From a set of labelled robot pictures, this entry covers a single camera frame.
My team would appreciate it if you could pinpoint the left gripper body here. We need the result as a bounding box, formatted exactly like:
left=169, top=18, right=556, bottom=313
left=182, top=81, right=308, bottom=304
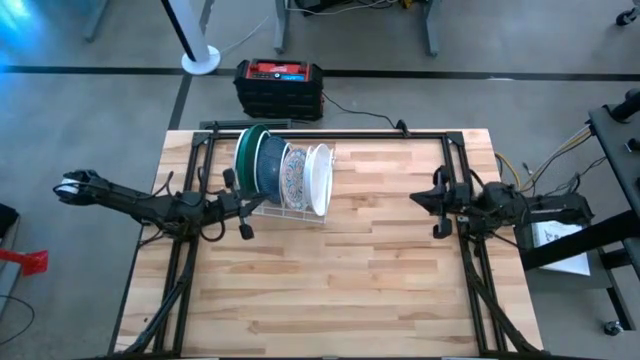
left=219, top=167, right=255, bottom=241

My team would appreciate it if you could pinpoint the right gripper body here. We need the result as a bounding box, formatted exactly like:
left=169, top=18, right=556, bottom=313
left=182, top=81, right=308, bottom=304
left=432, top=164, right=474, bottom=240

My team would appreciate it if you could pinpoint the blue net-patterned plate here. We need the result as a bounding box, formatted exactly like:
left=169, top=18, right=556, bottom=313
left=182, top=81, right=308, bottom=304
left=254, top=134, right=291, bottom=206

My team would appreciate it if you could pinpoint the green plate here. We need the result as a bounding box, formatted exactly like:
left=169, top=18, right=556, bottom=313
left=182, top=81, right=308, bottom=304
left=233, top=123, right=272, bottom=201

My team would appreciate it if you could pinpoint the floral patterned plate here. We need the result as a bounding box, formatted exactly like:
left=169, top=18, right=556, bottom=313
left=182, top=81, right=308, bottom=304
left=278, top=145, right=310, bottom=212

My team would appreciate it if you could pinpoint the plain white plate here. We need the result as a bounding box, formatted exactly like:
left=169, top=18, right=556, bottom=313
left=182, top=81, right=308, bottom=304
left=303, top=143, right=335, bottom=217

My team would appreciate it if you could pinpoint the red and black power station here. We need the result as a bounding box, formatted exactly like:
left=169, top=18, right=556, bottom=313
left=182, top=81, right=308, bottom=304
left=234, top=58, right=325, bottom=121

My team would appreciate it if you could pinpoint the white paper sheet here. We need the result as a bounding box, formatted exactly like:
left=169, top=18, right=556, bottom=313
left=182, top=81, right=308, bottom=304
left=530, top=219, right=592, bottom=277

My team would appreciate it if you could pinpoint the white pole stand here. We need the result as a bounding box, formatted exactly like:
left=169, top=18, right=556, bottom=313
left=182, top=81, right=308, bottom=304
left=159, top=0, right=221, bottom=76

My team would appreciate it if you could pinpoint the black equipment cart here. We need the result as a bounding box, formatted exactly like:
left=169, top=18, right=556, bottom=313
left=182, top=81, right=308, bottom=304
left=519, top=88, right=640, bottom=331

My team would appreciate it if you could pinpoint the grey desk leg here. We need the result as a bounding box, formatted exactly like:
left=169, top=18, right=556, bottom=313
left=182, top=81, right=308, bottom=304
left=82, top=0, right=109, bottom=44
left=273, top=0, right=292, bottom=54
left=424, top=0, right=442, bottom=57

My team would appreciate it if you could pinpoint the red plastic object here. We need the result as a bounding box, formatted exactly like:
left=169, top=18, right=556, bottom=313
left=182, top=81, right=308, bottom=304
left=0, top=248, right=50, bottom=277

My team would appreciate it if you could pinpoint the white wire dish rack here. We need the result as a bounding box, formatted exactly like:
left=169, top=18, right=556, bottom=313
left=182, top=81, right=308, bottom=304
left=232, top=124, right=337, bottom=225

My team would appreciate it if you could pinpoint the black metal rig frame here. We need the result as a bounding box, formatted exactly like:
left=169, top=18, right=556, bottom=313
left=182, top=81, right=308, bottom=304
left=107, top=127, right=549, bottom=360

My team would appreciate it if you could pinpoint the yellow cable bundle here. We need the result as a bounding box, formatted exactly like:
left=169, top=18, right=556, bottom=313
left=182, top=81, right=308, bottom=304
left=494, top=124, right=594, bottom=192

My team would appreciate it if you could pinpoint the black power cable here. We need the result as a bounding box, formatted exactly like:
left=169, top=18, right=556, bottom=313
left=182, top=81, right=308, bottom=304
left=322, top=91, right=412, bottom=137

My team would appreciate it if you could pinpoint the white floor cable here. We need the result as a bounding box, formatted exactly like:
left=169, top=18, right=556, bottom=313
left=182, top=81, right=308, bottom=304
left=219, top=14, right=271, bottom=56

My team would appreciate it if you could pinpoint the thin black floor cable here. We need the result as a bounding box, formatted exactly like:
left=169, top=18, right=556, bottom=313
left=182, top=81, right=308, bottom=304
left=0, top=294, right=36, bottom=347

